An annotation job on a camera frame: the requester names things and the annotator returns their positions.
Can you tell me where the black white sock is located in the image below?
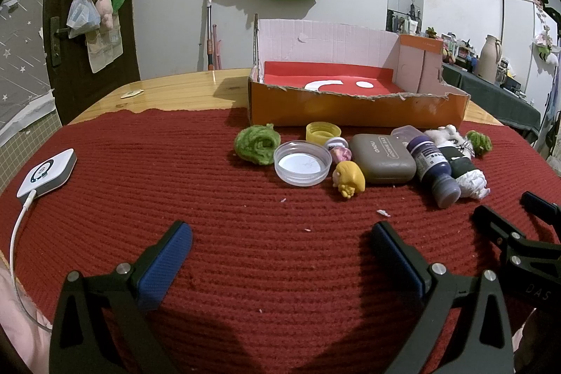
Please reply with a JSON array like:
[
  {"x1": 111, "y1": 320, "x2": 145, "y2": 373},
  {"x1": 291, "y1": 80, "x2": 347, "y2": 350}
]
[{"x1": 439, "y1": 146, "x2": 491, "y2": 200}]

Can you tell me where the small green yarn ball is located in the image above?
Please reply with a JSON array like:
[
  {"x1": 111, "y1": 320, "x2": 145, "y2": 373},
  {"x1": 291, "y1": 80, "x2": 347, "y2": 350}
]
[{"x1": 466, "y1": 130, "x2": 493, "y2": 157}]

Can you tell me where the dark blue paint bottle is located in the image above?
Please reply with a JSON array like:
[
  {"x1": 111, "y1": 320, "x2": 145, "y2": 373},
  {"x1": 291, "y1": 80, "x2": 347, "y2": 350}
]
[{"x1": 406, "y1": 134, "x2": 461, "y2": 209}]

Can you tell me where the white plush alpaca toy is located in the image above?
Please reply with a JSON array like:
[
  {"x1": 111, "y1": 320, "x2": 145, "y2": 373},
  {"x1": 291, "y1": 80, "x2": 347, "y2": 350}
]
[{"x1": 424, "y1": 124, "x2": 474, "y2": 158}]

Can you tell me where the grey eyeshadow case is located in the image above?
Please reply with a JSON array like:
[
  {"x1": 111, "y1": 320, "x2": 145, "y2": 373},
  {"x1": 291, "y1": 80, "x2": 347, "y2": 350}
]
[{"x1": 349, "y1": 134, "x2": 417, "y2": 185}]

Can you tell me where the yellow toy figure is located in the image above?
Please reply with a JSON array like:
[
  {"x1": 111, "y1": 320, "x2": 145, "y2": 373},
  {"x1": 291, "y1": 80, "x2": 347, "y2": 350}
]
[{"x1": 332, "y1": 161, "x2": 366, "y2": 199}]

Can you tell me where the pink doll figurine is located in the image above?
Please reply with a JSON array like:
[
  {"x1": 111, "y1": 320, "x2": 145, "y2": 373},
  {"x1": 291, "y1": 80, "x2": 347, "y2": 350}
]
[{"x1": 324, "y1": 137, "x2": 352, "y2": 164}]

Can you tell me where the yellow bottle cap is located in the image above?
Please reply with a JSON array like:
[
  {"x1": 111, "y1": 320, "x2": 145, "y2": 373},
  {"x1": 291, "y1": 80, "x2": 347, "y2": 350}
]
[{"x1": 305, "y1": 122, "x2": 342, "y2": 145}]

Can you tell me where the clear round plastic lid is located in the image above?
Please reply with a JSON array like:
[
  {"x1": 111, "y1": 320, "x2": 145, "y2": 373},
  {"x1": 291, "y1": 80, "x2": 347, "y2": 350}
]
[{"x1": 273, "y1": 141, "x2": 332, "y2": 187}]

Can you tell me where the large green yarn ball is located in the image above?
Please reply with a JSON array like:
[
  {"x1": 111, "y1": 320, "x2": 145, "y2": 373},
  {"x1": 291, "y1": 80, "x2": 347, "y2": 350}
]
[{"x1": 234, "y1": 123, "x2": 282, "y2": 166}]

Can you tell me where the dark green side table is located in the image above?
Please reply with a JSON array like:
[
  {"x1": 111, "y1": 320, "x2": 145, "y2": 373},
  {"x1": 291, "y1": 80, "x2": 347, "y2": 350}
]
[{"x1": 442, "y1": 63, "x2": 541, "y2": 143}]

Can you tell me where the white square charger device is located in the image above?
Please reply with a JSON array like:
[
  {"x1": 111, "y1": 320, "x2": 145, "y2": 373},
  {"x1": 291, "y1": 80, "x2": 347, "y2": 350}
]
[{"x1": 16, "y1": 148, "x2": 77, "y2": 203}]

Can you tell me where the beige ceramic jug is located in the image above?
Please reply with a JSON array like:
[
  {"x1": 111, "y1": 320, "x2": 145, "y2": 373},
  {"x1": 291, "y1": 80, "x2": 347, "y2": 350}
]
[{"x1": 475, "y1": 34, "x2": 502, "y2": 83}]

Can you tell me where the red knitted table mat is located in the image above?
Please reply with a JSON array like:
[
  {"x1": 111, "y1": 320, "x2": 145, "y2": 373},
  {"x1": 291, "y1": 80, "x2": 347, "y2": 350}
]
[{"x1": 0, "y1": 106, "x2": 561, "y2": 374}]

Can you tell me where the white refrigerator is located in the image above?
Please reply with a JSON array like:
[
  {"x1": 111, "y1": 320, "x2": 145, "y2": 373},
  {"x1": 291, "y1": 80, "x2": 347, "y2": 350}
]
[{"x1": 501, "y1": 0, "x2": 557, "y2": 117}]

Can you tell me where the dark wooden door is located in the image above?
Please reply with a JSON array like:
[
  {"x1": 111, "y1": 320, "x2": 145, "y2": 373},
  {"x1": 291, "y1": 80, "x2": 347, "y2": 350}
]
[{"x1": 43, "y1": 0, "x2": 140, "y2": 124}]

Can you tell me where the orange cardboard box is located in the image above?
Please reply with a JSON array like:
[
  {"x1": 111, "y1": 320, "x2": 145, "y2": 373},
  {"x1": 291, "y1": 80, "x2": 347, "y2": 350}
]
[{"x1": 248, "y1": 19, "x2": 471, "y2": 129}]

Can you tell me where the beige paper bag on door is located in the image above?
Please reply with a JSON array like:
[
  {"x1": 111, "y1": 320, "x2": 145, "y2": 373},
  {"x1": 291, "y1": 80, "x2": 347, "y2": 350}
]
[{"x1": 85, "y1": 14, "x2": 123, "y2": 74}]

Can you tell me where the plastic bag on door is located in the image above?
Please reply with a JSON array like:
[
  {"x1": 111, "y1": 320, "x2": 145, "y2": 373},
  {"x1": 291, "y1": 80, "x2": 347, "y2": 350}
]
[{"x1": 67, "y1": 0, "x2": 101, "y2": 39}]

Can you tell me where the orange silver pole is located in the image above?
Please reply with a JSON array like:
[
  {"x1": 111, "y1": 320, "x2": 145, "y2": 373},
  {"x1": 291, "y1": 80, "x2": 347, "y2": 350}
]
[{"x1": 205, "y1": 0, "x2": 214, "y2": 70}]

